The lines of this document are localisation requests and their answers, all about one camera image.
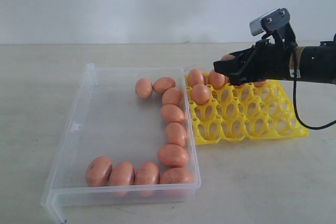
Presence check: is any black cable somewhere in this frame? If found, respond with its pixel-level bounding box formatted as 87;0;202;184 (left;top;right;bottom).
292;70;336;131

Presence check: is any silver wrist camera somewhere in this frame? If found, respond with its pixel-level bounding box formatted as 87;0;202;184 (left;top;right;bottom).
249;8;290;36

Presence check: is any brown egg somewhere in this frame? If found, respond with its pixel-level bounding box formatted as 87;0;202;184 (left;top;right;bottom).
160;104;185;124
187;69;206;87
162;87;183;106
157;144;189;168
253;80;267;88
208;69;227;90
86;156;112;187
153;77;176;95
165;122;187;147
159;167;195;197
108;161;135;186
134;162;160;185
220;54;235;61
191;83;211;105
225;76;235;86
135;78;153;99

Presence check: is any yellow plastic egg tray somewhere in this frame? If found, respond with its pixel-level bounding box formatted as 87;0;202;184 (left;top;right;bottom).
186;80;309;145

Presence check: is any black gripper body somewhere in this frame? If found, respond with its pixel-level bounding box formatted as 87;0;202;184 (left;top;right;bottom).
241;39;298;82

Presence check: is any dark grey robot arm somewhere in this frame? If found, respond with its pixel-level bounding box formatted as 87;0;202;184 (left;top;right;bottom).
213;36;335;86

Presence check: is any clear plastic storage box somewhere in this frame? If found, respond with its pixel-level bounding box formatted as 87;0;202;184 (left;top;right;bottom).
41;63;201;223

